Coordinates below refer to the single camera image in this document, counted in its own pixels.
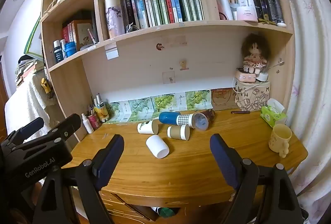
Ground white patterned curtain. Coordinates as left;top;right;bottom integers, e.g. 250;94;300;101
268;0;331;215

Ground white spray bottle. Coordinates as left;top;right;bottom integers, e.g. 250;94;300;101
81;113;94;134

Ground black cosmetic bottle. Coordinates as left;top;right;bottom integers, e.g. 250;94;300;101
271;0;284;22
262;0;273;21

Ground green tissue pack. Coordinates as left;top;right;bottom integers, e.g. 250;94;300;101
260;98;288;128

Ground stack of books and papers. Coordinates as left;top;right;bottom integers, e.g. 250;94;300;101
15;57;46;88

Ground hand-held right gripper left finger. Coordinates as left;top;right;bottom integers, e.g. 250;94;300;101
32;134;125;224

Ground white floral cylinder tube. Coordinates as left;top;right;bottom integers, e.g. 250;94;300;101
104;0;126;39

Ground yellow toy figure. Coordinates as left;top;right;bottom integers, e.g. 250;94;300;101
41;78;54;98

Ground blue tumbler checked sleeve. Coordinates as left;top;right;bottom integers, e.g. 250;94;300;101
158;111;209;132

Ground brown cardboard card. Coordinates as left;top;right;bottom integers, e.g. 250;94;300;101
211;88;237;111

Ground tall white bottle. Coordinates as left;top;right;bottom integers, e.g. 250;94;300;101
214;0;234;21

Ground white paper cup dark print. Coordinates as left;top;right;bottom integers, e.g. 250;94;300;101
137;120;159;135

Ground red boxed book set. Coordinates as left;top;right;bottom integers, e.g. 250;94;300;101
62;19;98;46

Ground brown-haired rag doll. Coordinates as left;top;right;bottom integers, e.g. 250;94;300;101
241;33;270;75

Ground brown paper cup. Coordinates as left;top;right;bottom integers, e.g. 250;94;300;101
167;124;190;141

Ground yellow ceramic mug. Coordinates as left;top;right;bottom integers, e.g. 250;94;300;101
268;124;293;159

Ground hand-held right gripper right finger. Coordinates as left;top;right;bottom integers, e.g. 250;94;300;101
209;133;303;224

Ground white paper label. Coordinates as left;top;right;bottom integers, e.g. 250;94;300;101
105;43;119;60

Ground wooden bookshelf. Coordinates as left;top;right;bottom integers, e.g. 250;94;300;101
39;0;296;142

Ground row of green and blue books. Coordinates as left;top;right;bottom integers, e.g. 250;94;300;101
118;0;205;31

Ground red pen holder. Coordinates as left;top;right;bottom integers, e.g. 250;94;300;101
87;112;101;128

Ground white cloth cover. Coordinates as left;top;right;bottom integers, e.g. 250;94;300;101
5;71;60;134

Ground pink small box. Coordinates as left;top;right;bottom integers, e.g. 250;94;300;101
234;69;258;83

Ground plain white cup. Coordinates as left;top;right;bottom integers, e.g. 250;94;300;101
146;135;170;159

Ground green framed picture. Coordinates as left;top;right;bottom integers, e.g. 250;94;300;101
24;15;43;59

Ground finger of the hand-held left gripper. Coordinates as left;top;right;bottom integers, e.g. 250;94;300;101
0;118;44;148
14;113;82;149

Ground black bottle white cap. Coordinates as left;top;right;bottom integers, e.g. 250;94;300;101
53;40;65;64

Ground dark brown patterned cup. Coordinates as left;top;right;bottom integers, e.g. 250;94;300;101
202;109;216;124

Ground blue lidded jar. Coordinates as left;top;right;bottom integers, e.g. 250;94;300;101
65;42;77;58

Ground row of green boxes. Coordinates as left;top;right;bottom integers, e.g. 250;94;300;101
108;90;213;123

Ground white charging cable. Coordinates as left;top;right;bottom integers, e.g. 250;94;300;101
232;75;259;94

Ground printed fabric storage box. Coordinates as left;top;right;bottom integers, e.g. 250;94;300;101
234;81;271;111

